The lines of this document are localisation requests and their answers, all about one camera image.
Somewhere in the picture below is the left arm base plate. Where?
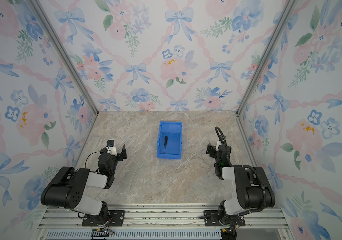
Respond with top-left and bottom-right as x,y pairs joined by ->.
82,210 -> 126,227

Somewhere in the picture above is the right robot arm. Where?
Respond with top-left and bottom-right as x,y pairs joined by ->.
200,143 -> 275,228

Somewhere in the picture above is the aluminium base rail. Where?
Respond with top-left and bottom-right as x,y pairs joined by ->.
33,204 -> 293,240

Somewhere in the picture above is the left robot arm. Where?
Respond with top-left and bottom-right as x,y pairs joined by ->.
41,140 -> 127,227

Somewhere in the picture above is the black handled screwdriver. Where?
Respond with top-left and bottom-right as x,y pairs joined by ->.
163,136 -> 168,155

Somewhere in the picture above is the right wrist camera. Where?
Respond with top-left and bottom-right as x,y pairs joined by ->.
215,140 -> 222,152

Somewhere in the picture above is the aluminium corner frame post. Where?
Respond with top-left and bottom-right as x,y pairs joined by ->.
236,0 -> 297,116
27,0 -> 99,115

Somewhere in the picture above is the aluminium corner frame post left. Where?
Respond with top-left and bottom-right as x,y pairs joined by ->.
27,0 -> 99,115

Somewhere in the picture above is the aluminium corner frame post right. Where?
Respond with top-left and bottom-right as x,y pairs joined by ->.
236,0 -> 297,116

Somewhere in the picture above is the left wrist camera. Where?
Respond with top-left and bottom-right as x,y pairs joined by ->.
106,145 -> 117,156

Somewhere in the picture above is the blue plastic bin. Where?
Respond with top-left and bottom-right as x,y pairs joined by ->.
157,121 -> 183,160

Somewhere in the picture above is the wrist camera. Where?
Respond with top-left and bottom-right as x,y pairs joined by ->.
215,140 -> 222,152
106,145 -> 117,156

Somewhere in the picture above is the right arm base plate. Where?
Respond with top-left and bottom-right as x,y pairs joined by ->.
199,210 -> 246,228

